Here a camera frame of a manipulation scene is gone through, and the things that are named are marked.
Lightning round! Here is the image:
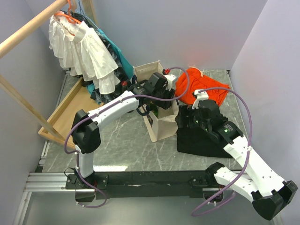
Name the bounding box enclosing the cream canvas tote bag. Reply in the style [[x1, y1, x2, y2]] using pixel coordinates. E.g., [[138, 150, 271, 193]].
[[134, 61, 179, 142]]

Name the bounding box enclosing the coca-cola glass bottle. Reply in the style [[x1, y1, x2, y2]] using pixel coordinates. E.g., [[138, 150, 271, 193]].
[[121, 81, 128, 93]]

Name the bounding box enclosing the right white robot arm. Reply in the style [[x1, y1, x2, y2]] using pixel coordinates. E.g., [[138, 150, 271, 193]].
[[175, 100, 298, 220]]

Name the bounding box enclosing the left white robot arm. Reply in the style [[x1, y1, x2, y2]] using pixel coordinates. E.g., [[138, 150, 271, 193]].
[[71, 72, 176, 188]]

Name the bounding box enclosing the green glass bottle gold cap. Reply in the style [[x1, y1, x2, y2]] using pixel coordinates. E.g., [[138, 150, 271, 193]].
[[150, 104, 159, 118]]

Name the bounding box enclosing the black cloth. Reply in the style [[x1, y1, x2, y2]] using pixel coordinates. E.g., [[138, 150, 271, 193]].
[[177, 127, 232, 158]]

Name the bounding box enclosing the dark floral garment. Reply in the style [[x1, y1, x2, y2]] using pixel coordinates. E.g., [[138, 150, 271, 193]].
[[70, 11, 134, 106]]

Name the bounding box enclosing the orange cloth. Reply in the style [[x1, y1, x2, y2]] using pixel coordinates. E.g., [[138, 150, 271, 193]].
[[175, 67, 230, 106]]

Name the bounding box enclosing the teal garment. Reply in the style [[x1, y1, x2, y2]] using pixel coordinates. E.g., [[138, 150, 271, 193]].
[[86, 28, 135, 105]]

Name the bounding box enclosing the wooden tray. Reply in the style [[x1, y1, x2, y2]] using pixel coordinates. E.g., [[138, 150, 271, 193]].
[[38, 78, 104, 145]]

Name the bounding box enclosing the white ruffled garment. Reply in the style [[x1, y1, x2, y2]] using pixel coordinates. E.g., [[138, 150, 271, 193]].
[[48, 15, 120, 94]]

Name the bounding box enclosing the orange clothes hanger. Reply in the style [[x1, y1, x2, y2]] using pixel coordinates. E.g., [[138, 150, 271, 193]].
[[54, 0, 81, 36]]

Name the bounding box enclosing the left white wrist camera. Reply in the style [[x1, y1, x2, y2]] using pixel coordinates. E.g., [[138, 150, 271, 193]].
[[163, 69, 176, 90]]

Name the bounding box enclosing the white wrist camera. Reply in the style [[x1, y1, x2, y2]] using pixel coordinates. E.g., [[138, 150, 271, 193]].
[[163, 69, 176, 90], [192, 90, 209, 109]]

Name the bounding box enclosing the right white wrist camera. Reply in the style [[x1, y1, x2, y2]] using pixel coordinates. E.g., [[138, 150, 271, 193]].
[[192, 90, 209, 109]]

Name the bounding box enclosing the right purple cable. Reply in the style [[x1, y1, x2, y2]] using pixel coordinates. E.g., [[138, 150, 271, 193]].
[[190, 87, 254, 217]]

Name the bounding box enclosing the purple cable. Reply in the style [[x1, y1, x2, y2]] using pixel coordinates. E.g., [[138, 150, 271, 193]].
[[190, 87, 254, 217], [63, 66, 190, 209]]

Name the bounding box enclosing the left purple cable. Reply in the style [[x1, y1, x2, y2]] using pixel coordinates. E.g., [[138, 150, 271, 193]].
[[63, 66, 190, 209]]

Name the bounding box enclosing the wooden clothes rail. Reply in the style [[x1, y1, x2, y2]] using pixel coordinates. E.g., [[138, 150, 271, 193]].
[[0, 0, 98, 146]]

